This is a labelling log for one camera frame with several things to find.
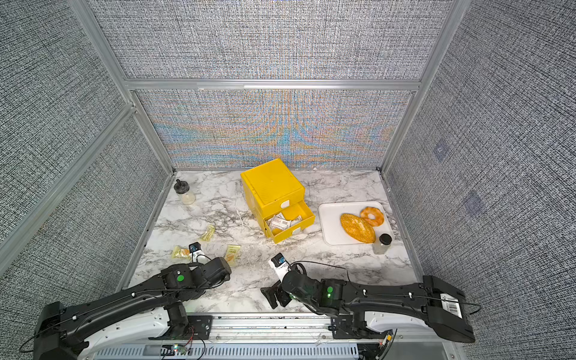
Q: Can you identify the yellow cookie packet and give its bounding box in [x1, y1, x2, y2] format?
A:
[200, 224, 215, 242]
[224, 244, 242, 266]
[171, 246, 192, 261]

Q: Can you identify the white cookie packet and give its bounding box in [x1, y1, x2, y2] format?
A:
[268, 213, 291, 231]
[289, 216, 302, 227]

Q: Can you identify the yellow plastic drawer cabinet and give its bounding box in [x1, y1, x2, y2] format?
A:
[241, 159, 315, 244]

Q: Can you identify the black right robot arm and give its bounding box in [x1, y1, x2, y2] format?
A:
[260, 270, 476, 344]

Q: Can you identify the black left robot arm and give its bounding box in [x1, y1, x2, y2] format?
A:
[32, 257, 232, 359]

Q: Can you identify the white plastic tray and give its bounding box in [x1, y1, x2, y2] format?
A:
[319, 201, 395, 246]

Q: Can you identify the crumb-coated oval bread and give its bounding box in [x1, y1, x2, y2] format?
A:
[340, 213, 376, 244]

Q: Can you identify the glass jar black lid right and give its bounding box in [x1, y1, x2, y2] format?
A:
[372, 233, 393, 255]

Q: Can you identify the glass jar black lid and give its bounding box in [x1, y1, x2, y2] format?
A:
[173, 178, 196, 206]
[372, 233, 393, 255]

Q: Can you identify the glass jar black lid left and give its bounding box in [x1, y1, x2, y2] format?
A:
[173, 178, 196, 206]

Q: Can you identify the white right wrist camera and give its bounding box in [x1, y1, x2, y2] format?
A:
[268, 253, 290, 282]

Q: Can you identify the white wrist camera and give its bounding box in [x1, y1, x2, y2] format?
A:
[268, 253, 290, 282]
[188, 242, 204, 263]

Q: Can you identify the aluminium front rail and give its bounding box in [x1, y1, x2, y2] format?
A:
[80, 312, 464, 345]

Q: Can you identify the white slotted cable duct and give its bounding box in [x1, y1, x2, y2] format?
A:
[94, 343, 360, 359]

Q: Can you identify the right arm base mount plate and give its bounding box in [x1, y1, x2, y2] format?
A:
[328, 315, 395, 340]

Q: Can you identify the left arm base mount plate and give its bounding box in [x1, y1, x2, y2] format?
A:
[149, 315, 214, 341]

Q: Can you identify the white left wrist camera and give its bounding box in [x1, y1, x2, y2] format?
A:
[188, 242, 204, 263]

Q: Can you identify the glazed twisted ring bread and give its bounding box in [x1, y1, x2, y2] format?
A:
[360, 206, 385, 227]

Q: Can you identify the aluminium enclosure frame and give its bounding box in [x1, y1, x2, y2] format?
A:
[1, 1, 470, 272]

